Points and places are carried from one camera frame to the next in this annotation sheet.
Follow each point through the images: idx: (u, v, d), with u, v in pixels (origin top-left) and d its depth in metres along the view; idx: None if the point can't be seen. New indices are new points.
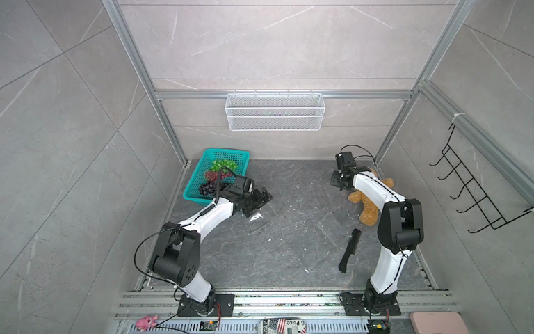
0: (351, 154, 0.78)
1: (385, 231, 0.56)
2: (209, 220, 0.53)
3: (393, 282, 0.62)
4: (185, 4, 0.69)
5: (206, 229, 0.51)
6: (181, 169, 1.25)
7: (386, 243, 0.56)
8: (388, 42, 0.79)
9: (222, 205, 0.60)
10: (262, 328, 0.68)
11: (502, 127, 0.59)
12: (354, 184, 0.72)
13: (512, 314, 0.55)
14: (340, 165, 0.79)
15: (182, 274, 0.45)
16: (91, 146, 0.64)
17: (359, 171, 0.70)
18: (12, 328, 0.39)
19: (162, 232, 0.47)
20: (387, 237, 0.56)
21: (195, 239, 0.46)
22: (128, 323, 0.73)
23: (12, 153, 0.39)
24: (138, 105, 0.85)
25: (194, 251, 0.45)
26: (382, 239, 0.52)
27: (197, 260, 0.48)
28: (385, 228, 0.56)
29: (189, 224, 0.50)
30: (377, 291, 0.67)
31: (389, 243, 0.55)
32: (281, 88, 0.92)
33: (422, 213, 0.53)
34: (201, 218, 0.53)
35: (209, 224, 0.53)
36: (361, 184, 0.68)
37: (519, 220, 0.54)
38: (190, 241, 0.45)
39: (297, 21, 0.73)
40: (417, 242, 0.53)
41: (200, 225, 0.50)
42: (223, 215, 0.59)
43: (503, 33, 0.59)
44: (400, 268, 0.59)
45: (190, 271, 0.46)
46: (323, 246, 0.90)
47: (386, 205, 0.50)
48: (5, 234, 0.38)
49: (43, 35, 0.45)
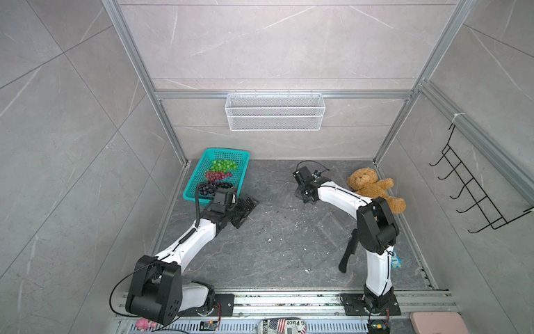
0: (306, 170, 0.79)
1: (366, 236, 0.56)
2: (189, 247, 0.50)
3: (388, 281, 0.62)
4: (184, 4, 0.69)
5: (187, 257, 0.48)
6: (182, 169, 1.25)
7: (370, 247, 0.56)
8: (387, 42, 0.79)
9: (204, 229, 0.57)
10: (262, 328, 0.68)
11: (502, 127, 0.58)
12: (321, 197, 0.72)
13: (512, 315, 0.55)
14: (300, 182, 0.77)
15: (162, 312, 0.42)
16: (91, 146, 0.64)
17: (320, 184, 0.71)
18: (12, 328, 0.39)
19: (138, 268, 0.43)
20: (370, 241, 0.55)
21: (175, 271, 0.42)
22: (128, 323, 0.73)
23: (12, 153, 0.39)
24: (137, 105, 0.85)
25: (175, 285, 0.42)
26: (366, 245, 0.58)
27: (179, 293, 0.44)
28: (365, 234, 0.56)
29: (167, 256, 0.46)
30: (376, 294, 0.66)
31: (374, 248, 0.55)
32: (281, 88, 0.92)
33: (390, 209, 0.55)
34: (181, 245, 0.50)
35: (190, 251, 0.50)
36: (328, 196, 0.68)
37: (519, 220, 0.54)
38: (170, 274, 0.42)
39: (297, 21, 0.73)
40: (393, 235, 0.54)
41: (180, 255, 0.47)
42: (206, 237, 0.56)
43: (503, 33, 0.59)
44: (389, 265, 0.59)
45: (172, 307, 0.43)
46: (323, 245, 0.90)
47: (360, 213, 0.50)
48: (5, 234, 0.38)
49: (42, 35, 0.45)
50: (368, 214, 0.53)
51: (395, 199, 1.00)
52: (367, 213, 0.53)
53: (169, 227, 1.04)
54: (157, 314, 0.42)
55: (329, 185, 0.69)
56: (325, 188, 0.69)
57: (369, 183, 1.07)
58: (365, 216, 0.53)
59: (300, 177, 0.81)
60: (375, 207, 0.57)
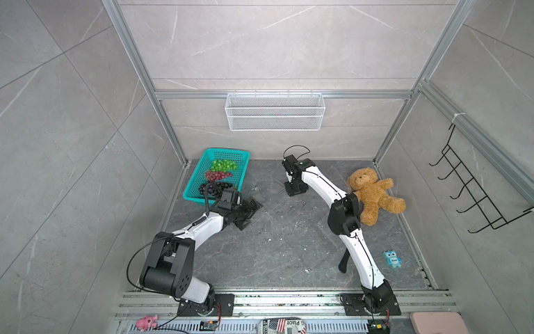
0: (293, 156, 0.87)
1: (334, 223, 0.69)
2: (201, 229, 0.54)
3: (373, 268, 0.67)
4: (185, 4, 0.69)
5: (199, 238, 0.52)
6: (182, 169, 1.25)
7: (338, 230, 0.69)
8: (388, 42, 0.79)
9: (213, 217, 0.62)
10: (262, 328, 0.68)
11: (503, 127, 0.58)
12: (304, 178, 0.79)
13: (512, 314, 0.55)
14: (288, 168, 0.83)
15: (174, 285, 0.44)
16: (91, 146, 0.64)
17: (304, 169, 0.76)
18: (12, 328, 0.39)
19: (155, 242, 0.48)
20: (336, 226, 0.69)
21: (189, 245, 0.46)
22: (128, 323, 0.73)
23: (12, 153, 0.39)
24: (138, 104, 0.85)
25: (188, 259, 0.45)
26: (334, 228, 0.71)
27: (190, 270, 0.47)
28: (334, 220, 0.69)
29: (182, 233, 0.50)
30: (368, 287, 0.69)
31: (339, 231, 0.68)
32: (281, 88, 0.92)
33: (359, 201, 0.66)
34: (195, 227, 0.54)
35: (202, 233, 0.54)
36: (310, 180, 0.76)
37: (519, 220, 0.54)
38: (184, 248, 0.46)
39: (297, 21, 0.73)
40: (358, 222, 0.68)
41: (194, 234, 0.51)
42: (215, 227, 0.61)
43: (502, 34, 0.60)
44: (366, 250, 0.67)
45: (183, 282, 0.45)
46: (323, 245, 0.90)
47: (334, 206, 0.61)
48: (5, 234, 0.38)
49: (43, 35, 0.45)
50: (340, 209, 0.63)
51: (395, 199, 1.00)
52: (338, 207, 0.63)
53: (169, 227, 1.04)
54: (169, 286, 0.44)
55: (312, 171, 0.76)
56: (308, 172, 0.75)
57: (369, 183, 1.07)
58: (337, 209, 0.64)
59: (288, 164, 0.88)
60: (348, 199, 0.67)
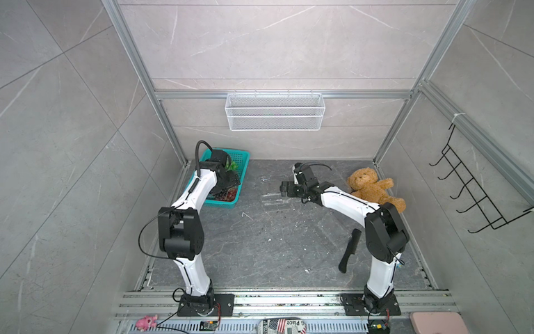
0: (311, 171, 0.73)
1: (377, 244, 0.53)
2: (199, 194, 0.56)
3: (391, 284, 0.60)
4: (184, 4, 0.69)
5: (199, 202, 0.54)
6: (181, 169, 1.25)
7: (381, 255, 0.53)
8: (387, 42, 0.79)
9: (207, 177, 0.62)
10: (262, 328, 0.68)
11: (503, 127, 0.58)
12: (325, 203, 0.69)
13: (512, 314, 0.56)
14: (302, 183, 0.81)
15: (192, 245, 0.51)
16: (91, 146, 0.64)
17: (324, 191, 0.68)
18: (12, 328, 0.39)
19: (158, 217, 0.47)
20: (379, 248, 0.52)
21: (194, 213, 0.50)
22: (128, 323, 0.73)
23: (12, 152, 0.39)
24: (137, 104, 0.85)
25: (198, 224, 0.50)
26: (376, 252, 0.54)
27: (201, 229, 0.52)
28: (375, 241, 0.53)
29: (182, 203, 0.53)
30: (378, 296, 0.65)
31: (384, 256, 0.52)
32: (281, 88, 0.92)
33: (398, 215, 0.52)
34: (192, 194, 0.55)
35: (200, 197, 0.55)
36: (333, 203, 0.66)
37: (519, 219, 0.54)
38: (192, 216, 0.49)
39: (297, 21, 0.73)
40: (405, 243, 0.52)
41: (192, 201, 0.53)
42: (211, 184, 0.62)
43: (503, 34, 0.60)
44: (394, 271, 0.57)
45: (199, 241, 0.52)
46: (323, 245, 0.90)
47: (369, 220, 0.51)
48: (5, 234, 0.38)
49: (42, 35, 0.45)
50: (378, 223, 0.50)
51: (395, 199, 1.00)
52: (375, 220, 0.50)
53: None
54: (188, 248, 0.51)
55: (334, 191, 0.66)
56: (329, 194, 0.66)
57: (369, 183, 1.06)
58: (375, 224, 0.50)
59: (304, 177, 0.75)
60: (384, 213, 0.54)
